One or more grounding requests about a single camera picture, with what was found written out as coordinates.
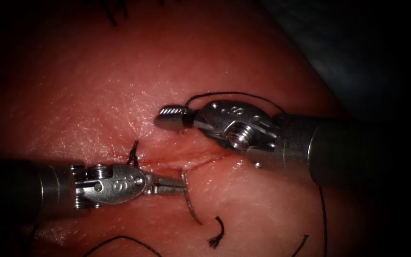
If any left arm needle driver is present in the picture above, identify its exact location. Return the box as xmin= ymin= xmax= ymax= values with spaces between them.
xmin=70 ymin=163 xmax=148 ymax=210

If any right arm needle driver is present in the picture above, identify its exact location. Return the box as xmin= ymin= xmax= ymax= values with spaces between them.
xmin=193 ymin=99 xmax=281 ymax=152

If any left arm needle driver jaw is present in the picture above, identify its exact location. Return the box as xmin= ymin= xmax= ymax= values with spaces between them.
xmin=145 ymin=173 xmax=186 ymax=188
xmin=144 ymin=185 xmax=186 ymax=196

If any right arm needle driver jaw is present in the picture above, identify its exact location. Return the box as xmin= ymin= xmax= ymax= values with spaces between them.
xmin=158 ymin=105 xmax=189 ymax=116
xmin=154 ymin=114 xmax=196 ymax=131

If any curved steel needle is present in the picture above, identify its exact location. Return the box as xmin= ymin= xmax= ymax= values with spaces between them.
xmin=181 ymin=172 xmax=204 ymax=226

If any black stitching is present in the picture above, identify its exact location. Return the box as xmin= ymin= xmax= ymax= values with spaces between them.
xmin=127 ymin=139 xmax=140 ymax=168

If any tissue pad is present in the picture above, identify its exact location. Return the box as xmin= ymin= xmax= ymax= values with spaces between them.
xmin=0 ymin=0 xmax=381 ymax=257

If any short black thread piece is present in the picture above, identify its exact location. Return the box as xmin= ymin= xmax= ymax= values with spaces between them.
xmin=208 ymin=215 xmax=225 ymax=250

